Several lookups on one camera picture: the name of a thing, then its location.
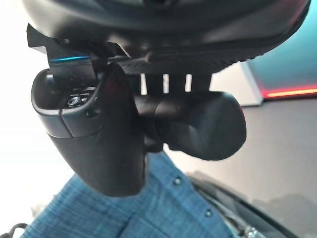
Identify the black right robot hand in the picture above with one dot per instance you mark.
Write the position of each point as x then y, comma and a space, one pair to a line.
158, 29

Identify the blue plaid wheelchair backrest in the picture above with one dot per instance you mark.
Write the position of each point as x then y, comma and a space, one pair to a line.
148, 213

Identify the white platform with red light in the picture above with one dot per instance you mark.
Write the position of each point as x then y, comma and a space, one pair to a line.
253, 84

